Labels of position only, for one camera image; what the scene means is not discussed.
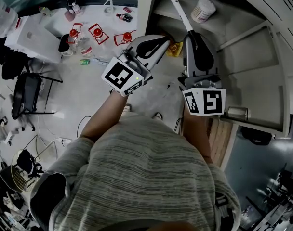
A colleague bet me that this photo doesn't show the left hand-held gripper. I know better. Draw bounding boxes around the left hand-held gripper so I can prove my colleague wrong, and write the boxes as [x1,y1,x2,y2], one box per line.
[101,34,171,98]

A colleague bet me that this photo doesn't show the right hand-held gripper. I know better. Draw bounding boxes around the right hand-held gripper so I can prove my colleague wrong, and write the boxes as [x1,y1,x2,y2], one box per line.
[177,32,226,116]

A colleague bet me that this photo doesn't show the yellow snack packet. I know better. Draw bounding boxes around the yellow snack packet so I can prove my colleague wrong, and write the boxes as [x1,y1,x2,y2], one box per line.
[165,34,185,57]

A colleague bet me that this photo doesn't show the white marker pen black cap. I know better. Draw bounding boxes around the white marker pen black cap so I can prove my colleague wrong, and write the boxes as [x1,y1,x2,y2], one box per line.
[170,0,199,50]

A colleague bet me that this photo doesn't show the white cotton swab jar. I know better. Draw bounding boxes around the white cotton swab jar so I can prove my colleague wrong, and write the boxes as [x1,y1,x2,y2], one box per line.
[190,0,217,24]

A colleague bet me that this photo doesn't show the locker door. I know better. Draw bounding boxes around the locker door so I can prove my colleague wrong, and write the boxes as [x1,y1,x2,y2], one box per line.
[217,20,293,139]

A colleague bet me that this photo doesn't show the grey wall cabinet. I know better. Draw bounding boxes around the grey wall cabinet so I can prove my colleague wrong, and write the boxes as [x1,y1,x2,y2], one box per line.
[136,0,293,139]

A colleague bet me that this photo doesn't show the person's right forearm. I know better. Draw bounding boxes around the person's right forearm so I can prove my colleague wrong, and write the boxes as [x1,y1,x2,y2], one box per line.
[182,109,213,165]

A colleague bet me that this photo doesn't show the person's left forearm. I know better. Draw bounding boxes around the person's left forearm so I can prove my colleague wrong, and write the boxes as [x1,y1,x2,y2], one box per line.
[79,90,128,143]

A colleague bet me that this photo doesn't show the clear water jug red cap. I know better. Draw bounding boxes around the clear water jug red cap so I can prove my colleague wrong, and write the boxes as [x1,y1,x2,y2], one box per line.
[113,30,137,57]
[88,23,113,57]

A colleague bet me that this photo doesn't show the dark cola bottle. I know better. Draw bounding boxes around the dark cola bottle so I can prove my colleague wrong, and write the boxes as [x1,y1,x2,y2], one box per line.
[116,13,133,23]

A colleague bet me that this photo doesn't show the grey power strip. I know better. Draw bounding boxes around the grey power strip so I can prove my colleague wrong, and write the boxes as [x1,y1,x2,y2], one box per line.
[90,58,108,67]

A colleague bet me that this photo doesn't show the clear water jug red label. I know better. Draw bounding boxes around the clear water jug red label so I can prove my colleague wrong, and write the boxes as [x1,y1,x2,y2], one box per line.
[66,23,93,57]

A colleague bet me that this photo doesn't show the small clear bottle red label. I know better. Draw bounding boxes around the small clear bottle red label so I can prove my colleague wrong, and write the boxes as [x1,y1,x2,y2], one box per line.
[70,1,83,15]

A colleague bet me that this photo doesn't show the wooden platform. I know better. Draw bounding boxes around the wooden platform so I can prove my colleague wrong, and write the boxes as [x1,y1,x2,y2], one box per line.
[208,118,239,170]

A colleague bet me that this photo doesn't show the pink cup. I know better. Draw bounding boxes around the pink cup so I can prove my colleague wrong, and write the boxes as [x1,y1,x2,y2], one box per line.
[64,9,75,22]

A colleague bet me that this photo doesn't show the black bag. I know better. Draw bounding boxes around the black bag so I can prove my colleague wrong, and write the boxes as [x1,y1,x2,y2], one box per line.
[240,126,272,146]

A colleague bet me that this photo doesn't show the white cardboard box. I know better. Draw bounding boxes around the white cardboard box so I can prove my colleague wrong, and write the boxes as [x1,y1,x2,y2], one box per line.
[4,15,63,64]

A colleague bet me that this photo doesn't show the person in grey shirt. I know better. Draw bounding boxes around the person in grey shirt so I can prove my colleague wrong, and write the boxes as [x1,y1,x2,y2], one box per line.
[28,114,242,231]

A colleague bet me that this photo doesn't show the black folding chair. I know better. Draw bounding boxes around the black folding chair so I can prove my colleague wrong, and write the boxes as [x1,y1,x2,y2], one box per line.
[11,71,63,120]

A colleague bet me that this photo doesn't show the black office chair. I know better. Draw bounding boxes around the black office chair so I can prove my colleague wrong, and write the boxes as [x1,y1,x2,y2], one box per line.
[0,36,31,80]

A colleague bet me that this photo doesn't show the clear bag of plastic bottles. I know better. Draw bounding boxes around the clear bag of plastic bottles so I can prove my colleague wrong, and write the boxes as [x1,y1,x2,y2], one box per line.
[0,0,19,38]

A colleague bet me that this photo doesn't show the dark metal machinery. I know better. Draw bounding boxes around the dark metal machinery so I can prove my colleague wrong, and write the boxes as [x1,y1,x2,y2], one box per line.
[240,162,293,231]

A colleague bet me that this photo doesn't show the white office chair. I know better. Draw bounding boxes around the white office chair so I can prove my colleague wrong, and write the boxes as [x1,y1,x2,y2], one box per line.
[0,94,19,146]

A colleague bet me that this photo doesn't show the black floor cable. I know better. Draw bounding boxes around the black floor cable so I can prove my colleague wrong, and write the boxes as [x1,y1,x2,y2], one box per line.
[76,115,93,139]

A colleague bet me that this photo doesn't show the gold wire basket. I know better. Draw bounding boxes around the gold wire basket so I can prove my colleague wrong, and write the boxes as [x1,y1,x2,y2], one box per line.
[10,149,41,193]

